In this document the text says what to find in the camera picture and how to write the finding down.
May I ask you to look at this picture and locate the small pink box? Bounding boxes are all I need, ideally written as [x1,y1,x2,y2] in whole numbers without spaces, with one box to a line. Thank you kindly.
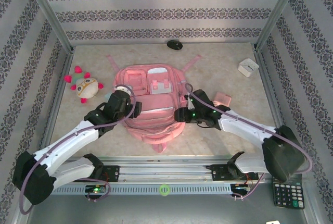
[213,92,232,108]

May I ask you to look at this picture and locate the pink backpack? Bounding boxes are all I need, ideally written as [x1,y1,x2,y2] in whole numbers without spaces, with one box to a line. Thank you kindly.
[106,54,202,153]

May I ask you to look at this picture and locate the plush toy with pink spikes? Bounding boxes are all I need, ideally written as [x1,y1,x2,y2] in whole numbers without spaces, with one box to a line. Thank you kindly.
[64,65,104,104]

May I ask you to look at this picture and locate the white square alarm clock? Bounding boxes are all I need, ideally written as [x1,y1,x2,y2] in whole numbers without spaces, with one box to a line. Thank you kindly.
[238,57,260,78]

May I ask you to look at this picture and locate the black computer mouse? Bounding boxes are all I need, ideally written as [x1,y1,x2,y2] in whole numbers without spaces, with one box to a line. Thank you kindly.
[166,40,183,51]

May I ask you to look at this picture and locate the right circuit board green light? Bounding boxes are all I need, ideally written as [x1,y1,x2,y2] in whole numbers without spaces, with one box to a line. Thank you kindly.
[231,184,252,192]

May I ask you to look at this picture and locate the circuit board green light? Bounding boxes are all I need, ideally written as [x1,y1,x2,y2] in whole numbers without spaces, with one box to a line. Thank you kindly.
[231,184,252,192]
[85,185,107,194]

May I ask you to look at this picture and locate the left circuit board green light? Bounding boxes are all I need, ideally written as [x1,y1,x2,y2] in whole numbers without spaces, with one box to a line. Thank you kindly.
[85,185,107,194]

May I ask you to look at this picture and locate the black desk calculator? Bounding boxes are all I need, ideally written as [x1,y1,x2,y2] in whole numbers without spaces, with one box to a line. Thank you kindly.
[272,176,305,210]

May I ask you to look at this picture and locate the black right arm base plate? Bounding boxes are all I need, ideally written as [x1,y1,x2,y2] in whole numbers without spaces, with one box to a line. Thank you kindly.
[211,164,235,182]

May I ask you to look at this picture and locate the aluminium left side rail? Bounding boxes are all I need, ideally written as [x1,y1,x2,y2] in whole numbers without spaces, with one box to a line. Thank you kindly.
[36,48,76,165]

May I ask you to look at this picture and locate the aluminium rail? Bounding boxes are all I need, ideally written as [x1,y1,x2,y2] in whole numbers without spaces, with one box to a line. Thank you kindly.
[24,156,304,183]
[253,45,297,162]
[36,48,76,165]

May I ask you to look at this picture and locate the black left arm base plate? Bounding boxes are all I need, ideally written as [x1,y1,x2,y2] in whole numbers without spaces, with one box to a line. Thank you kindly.
[72,165,121,183]

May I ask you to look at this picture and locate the aluminium front rail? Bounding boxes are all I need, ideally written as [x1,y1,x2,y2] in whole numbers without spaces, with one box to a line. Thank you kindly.
[24,156,304,183]

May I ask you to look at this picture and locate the aluminium right side rail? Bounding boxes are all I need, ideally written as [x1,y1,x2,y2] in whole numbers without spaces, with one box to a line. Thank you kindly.
[253,45,297,162]

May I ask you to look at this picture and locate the perforated metal cable tray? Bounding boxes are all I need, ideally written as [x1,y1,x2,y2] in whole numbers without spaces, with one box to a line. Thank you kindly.
[35,183,234,196]

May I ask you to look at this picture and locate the green ring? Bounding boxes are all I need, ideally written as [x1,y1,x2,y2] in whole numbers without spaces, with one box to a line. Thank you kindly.
[159,183,171,196]

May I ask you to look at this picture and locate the aluminium left frame post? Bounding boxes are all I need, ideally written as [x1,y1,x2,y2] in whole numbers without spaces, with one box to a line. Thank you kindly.
[22,0,75,53]

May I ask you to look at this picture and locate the aluminium frame post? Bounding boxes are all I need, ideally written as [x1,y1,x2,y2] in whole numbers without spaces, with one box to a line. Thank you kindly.
[22,0,75,53]
[254,0,305,52]

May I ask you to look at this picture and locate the aluminium right frame post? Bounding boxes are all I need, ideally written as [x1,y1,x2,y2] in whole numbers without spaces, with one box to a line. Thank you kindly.
[254,0,305,52]

